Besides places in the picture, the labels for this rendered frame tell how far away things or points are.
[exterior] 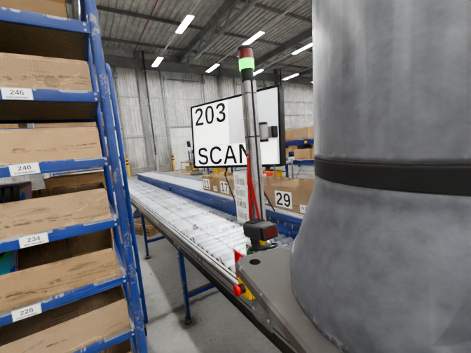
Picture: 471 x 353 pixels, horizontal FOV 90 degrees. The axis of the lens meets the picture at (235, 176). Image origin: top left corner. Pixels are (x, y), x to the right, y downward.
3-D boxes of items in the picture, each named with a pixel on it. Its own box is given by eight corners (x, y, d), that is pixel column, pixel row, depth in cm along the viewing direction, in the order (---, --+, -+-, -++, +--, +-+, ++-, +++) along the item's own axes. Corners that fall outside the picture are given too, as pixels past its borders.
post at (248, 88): (251, 315, 94) (231, 86, 83) (261, 309, 97) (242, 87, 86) (270, 334, 84) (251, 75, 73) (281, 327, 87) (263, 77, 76)
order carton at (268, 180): (240, 199, 204) (239, 180, 202) (267, 193, 219) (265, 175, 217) (270, 207, 171) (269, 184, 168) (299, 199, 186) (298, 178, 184)
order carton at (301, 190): (270, 207, 171) (269, 184, 169) (299, 199, 186) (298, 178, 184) (315, 218, 138) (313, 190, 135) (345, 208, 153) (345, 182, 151)
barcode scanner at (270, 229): (266, 259, 71) (261, 225, 71) (244, 251, 81) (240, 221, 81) (282, 253, 74) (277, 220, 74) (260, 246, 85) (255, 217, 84)
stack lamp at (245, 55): (236, 71, 80) (235, 52, 79) (248, 72, 83) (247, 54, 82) (244, 66, 76) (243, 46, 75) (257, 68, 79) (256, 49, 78)
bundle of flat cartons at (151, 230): (172, 227, 427) (171, 220, 425) (151, 237, 387) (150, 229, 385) (146, 223, 461) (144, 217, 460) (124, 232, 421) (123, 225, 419)
